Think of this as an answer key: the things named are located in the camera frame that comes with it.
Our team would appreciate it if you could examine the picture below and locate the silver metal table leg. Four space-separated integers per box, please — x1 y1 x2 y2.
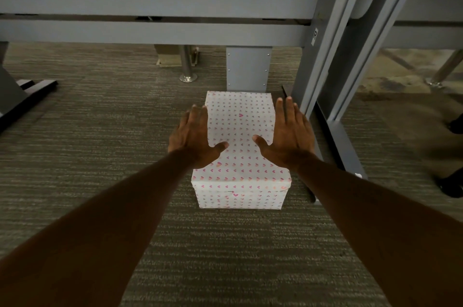
423 49 463 89

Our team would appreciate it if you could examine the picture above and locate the white pink-hearted paper box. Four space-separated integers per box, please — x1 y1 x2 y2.
191 90 292 211

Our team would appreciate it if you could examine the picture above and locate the silver pole with round base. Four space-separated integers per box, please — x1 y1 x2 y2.
179 44 199 83

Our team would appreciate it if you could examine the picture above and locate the person's right hand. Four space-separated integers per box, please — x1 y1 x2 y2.
251 96 317 174

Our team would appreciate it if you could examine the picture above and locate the person's left hand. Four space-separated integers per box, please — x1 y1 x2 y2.
167 104 230 171

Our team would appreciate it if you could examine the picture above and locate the person's right forearm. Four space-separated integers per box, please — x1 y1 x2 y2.
293 153 463 307

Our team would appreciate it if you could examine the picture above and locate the person's left forearm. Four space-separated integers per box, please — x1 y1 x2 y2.
0 149 203 307

